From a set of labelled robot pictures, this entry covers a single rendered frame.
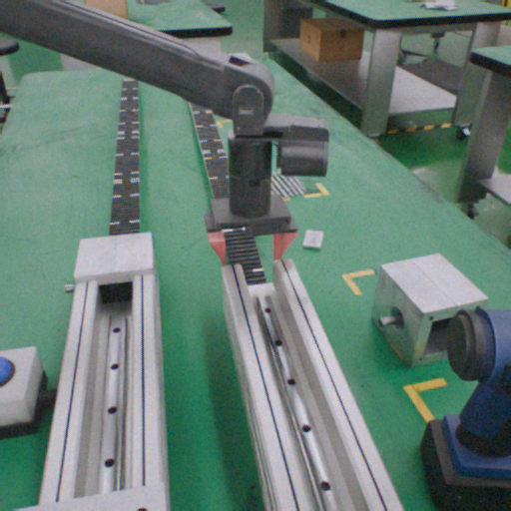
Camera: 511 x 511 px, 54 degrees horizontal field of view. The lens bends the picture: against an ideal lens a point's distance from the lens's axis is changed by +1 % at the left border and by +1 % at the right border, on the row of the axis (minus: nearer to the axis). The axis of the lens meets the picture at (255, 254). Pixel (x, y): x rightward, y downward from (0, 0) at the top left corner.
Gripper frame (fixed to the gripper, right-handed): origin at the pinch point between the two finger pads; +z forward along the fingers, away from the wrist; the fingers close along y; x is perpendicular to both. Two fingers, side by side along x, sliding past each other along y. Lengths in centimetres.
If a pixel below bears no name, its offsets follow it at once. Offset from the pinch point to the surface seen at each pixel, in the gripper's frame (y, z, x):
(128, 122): -19, 2, 70
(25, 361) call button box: -28.6, -0.3, -14.6
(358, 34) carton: 158, 41, 355
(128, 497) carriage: -16.1, -6.8, -36.8
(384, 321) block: 14.4, 0.4, -15.6
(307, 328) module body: 3.3, -2.9, -18.3
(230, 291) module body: -4.5, -2.9, -9.9
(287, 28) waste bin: 130, 57, 477
